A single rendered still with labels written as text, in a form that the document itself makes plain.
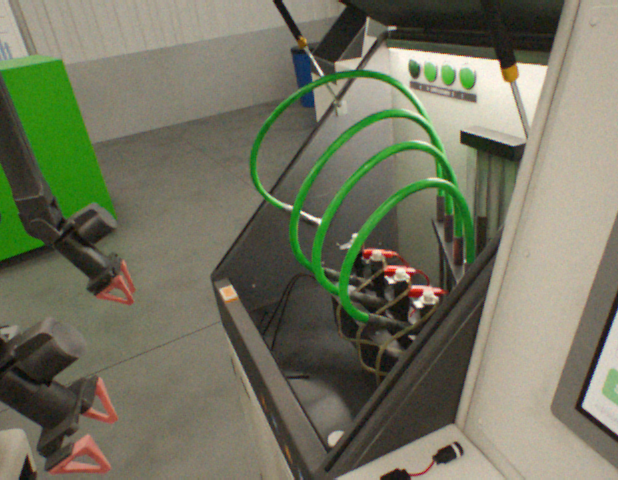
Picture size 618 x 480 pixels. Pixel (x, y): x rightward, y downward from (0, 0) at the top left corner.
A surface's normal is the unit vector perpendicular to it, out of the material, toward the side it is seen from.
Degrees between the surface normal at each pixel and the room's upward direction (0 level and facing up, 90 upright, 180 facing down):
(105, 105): 90
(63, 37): 90
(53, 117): 90
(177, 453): 0
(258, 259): 90
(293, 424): 0
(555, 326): 76
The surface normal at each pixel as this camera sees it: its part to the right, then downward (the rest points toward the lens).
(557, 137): -0.91, 0.07
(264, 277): 0.40, 0.38
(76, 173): 0.59, 0.30
